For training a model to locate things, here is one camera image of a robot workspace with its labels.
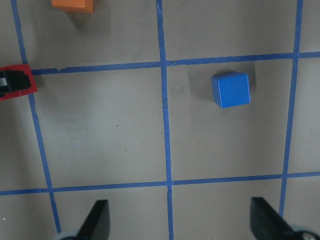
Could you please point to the orange wooden block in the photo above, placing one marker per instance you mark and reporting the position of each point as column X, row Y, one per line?
column 74, row 6

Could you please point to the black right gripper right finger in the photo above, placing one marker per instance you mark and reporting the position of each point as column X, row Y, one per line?
column 266, row 224

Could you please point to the brown paper table mat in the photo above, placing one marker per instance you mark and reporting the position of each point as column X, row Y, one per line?
column 125, row 111

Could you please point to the blue wooden block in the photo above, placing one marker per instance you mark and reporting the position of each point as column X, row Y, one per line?
column 231, row 89

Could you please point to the red wooden block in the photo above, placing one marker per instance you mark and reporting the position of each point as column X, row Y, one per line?
column 26, row 69

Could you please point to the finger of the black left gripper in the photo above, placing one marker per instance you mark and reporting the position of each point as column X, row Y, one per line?
column 12, row 81

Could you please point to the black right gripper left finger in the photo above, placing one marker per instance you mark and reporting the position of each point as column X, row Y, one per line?
column 97, row 224

